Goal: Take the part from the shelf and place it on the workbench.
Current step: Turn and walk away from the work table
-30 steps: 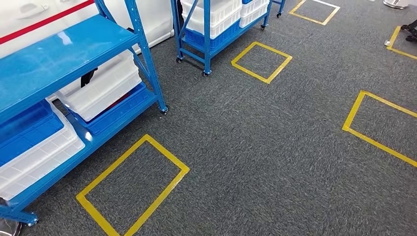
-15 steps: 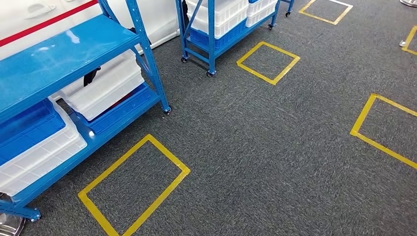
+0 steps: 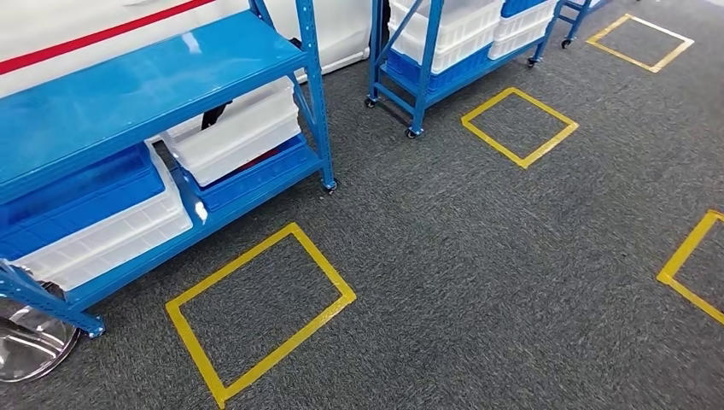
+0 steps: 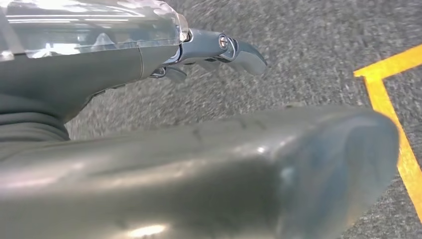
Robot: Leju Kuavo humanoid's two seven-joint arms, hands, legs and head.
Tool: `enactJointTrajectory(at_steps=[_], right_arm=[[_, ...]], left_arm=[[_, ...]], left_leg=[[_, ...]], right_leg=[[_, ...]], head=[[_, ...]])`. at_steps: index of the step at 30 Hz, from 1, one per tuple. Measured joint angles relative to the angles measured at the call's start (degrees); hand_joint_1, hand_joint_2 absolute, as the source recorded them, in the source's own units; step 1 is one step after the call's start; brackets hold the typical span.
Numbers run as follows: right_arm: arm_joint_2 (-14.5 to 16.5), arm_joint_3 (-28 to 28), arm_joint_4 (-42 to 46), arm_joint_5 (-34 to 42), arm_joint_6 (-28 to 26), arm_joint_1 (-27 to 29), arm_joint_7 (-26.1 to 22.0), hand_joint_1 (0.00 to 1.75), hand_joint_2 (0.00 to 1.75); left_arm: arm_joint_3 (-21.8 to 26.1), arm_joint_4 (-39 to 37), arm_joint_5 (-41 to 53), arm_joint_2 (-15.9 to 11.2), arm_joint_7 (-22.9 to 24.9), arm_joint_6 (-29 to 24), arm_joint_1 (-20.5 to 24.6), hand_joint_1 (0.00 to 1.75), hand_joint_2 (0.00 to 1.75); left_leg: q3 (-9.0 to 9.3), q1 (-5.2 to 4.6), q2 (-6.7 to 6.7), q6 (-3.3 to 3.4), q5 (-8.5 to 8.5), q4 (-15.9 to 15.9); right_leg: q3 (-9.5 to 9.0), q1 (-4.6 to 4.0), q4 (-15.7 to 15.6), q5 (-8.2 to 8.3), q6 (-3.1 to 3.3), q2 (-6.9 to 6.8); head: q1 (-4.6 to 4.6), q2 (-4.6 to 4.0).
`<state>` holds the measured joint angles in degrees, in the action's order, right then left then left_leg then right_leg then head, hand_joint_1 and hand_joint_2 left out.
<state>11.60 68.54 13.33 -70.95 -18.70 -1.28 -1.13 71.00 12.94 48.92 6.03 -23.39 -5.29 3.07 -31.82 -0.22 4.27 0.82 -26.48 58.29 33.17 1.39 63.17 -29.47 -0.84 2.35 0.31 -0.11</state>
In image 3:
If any blue metal shelf rack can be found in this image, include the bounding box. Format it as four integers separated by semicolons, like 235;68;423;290
0;0;339;339
557;0;613;50
365;0;567;140

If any blue plastic bin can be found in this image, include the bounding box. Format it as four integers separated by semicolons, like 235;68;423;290
384;44;494;96
0;143;166;262
500;0;551;19
179;133;324;214

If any white plastic bin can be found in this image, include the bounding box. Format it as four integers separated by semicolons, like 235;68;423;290
493;0;560;42
487;20;554;62
160;78;302;188
387;22;500;76
390;0;505;53
9;141;195;292

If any white car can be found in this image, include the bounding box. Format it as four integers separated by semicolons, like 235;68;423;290
0;0;376;100

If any yellow white floor tape square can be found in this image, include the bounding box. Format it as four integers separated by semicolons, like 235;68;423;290
586;13;695;74

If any red barrier belt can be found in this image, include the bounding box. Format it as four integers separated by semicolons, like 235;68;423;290
0;0;216;78

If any chrome stanchion post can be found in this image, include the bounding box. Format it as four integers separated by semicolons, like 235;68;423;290
0;283;81;384

